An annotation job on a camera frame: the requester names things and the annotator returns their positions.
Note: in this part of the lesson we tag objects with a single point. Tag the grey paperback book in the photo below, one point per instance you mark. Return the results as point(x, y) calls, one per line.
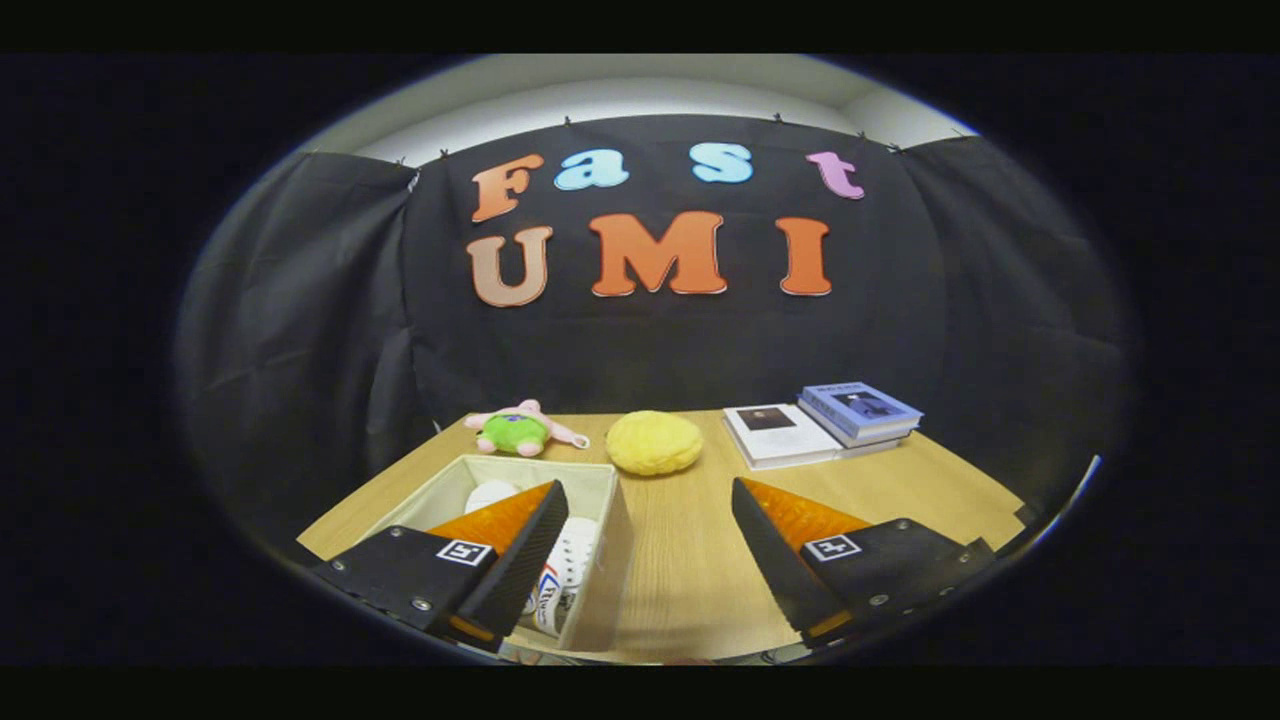
point(875, 438)

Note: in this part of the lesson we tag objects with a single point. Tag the plain white paperback book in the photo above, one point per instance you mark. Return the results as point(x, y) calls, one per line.
point(875, 450)

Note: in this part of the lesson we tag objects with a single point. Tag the black table edge bracket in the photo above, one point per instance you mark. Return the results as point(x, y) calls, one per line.
point(1027, 515)

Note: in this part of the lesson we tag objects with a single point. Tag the blue cover book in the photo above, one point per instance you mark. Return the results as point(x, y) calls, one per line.
point(862, 405)

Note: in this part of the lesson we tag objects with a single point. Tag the white shoe with stripes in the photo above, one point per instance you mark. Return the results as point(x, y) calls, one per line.
point(572, 565)
point(490, 495)

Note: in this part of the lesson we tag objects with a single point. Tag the black backdrop cloth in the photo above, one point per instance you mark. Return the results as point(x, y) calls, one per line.
point(900, 330)

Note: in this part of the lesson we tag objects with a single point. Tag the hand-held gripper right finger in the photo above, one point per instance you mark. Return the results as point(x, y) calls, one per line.
point(775, 560)

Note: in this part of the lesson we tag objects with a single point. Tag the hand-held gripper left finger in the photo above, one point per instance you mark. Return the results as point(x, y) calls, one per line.
point(520, 560)

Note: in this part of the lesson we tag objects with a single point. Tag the pink and green plush toy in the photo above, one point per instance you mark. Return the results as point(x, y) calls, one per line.
point(515, 432)

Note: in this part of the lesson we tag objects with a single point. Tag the white book with dark photo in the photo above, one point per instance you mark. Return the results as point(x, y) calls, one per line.
point(780, 440)

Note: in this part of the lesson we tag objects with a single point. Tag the yellow round plush ball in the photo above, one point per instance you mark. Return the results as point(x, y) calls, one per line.
point(655, 443)

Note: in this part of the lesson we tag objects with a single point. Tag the beige fabric storage box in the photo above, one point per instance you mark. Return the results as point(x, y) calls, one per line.
point(605, 575)

